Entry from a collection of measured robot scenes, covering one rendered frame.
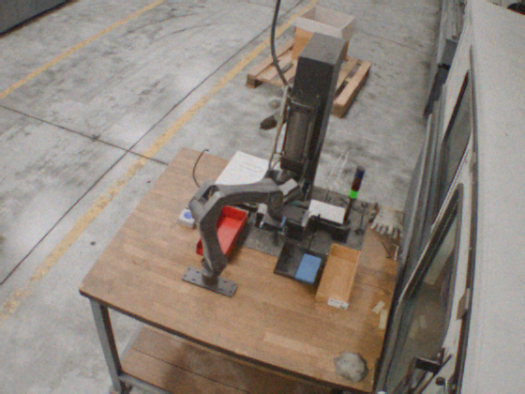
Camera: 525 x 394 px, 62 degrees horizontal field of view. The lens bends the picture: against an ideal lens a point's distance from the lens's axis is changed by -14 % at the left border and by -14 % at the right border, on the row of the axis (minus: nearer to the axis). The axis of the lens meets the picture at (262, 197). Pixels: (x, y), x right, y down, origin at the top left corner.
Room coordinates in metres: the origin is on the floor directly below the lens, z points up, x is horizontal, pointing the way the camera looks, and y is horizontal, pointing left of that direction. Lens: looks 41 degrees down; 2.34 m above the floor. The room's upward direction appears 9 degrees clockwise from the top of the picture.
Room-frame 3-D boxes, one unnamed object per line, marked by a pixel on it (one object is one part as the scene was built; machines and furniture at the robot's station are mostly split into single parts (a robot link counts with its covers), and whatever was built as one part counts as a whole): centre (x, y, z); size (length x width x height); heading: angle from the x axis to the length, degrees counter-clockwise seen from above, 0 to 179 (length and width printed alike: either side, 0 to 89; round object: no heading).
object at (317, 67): (1.64, -0.12, 1.44); 0.17 x 0.13 x 0.42; 168
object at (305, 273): (1.28, -0.22, 0.93); 0.15 x 0.07 x 0.03; 168
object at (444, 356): (0.85, -0.49, 1.21); 0.86 x 0.10 x 0.79; 165
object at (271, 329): (1.37, -0.02, 0.45); 1.12 x 0.99 x 0.90; 78
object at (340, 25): (5.05, -0.37, 0.40); 0.67 x 0.60 x 0.50; 160
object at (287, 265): (1.31, -0.18, 0.91); 0.17 x 0.16 x 0.02; 78
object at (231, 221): (1.39, 0.13, 0.93); 0.25 x 0.12 x 0.06; 168
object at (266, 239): (1.59, -0.14, 0.88); 0.65 x 0.50 x 0.03; 78
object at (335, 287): (1.26, -0.34, 0.93); 0.25 x 0.13 x 0.08; 168
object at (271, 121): (1.82, -0.03, 1.25); 0.19 x 0.07 x 0.19; 78
